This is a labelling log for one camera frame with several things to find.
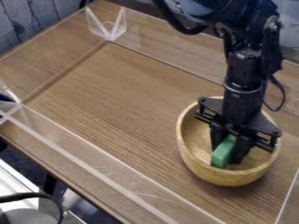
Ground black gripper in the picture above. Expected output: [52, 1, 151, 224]
[195, 81, 282, 165]

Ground green rectangular block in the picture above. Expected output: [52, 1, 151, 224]
[210, 135, 237, 169]

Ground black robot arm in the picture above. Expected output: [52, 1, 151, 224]
[154, 0, 285, 168]

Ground light wooden bowl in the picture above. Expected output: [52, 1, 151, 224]
[177, 102, 282, 186]

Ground clear acrylic right panel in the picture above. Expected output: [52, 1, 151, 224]
[275, 169, 299, 224]

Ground clear acrylic front wall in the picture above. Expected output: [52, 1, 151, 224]
[0, 84, 225, 224]

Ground clear acrylic corner bracket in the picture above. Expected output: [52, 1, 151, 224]
[84, 7, 127, 42]

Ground black cable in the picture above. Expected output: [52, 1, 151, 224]
[0, 192, 66, 224]

